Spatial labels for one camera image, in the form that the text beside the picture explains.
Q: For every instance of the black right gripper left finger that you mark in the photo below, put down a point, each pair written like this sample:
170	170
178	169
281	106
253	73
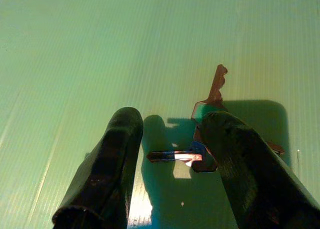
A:
105	176

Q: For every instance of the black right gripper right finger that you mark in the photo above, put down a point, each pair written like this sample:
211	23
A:
255	184

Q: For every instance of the green corrugated plastic board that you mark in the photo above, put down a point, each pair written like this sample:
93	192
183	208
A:
100	51

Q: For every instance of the key bunch with green tag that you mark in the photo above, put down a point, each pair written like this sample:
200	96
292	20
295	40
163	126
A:
217	89

